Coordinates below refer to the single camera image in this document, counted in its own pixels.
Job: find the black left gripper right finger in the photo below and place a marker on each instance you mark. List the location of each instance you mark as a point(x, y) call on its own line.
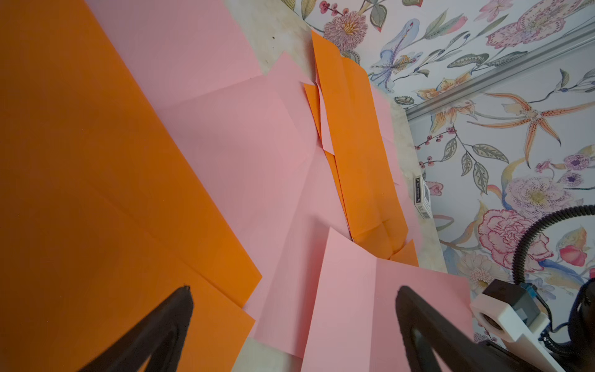
point(427, 335)

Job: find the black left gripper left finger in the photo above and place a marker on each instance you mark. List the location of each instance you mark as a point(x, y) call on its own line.
point(155, 343)

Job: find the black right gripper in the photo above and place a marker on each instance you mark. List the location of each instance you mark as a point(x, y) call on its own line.
point(571, 343)

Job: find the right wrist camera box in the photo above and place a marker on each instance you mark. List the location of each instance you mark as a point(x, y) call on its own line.
point(510, 312)

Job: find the aluminium corner frame post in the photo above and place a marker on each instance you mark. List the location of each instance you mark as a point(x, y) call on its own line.
point(570, 42)

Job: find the white playing card box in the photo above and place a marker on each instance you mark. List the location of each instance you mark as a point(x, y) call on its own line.
point(422, 197)

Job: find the large pink paper sheet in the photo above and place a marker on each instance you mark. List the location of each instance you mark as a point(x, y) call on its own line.
point(255, 148)

